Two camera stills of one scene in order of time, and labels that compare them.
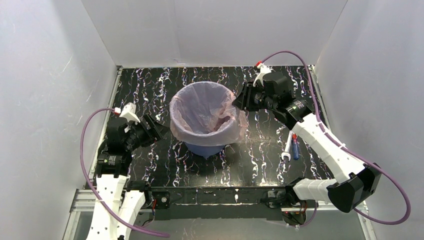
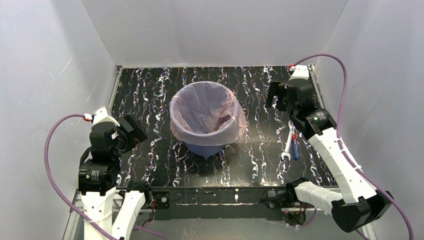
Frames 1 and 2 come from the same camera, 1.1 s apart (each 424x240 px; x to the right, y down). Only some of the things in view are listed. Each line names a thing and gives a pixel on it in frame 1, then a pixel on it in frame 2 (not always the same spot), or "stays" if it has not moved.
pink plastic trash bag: x=202 y=113 stays
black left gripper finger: x=156 y=129 to x=130 y=125
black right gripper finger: x=240 y=102 to x=274 y=90
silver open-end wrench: x=286 y=153 stays
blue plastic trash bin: x=205 y=151 stays
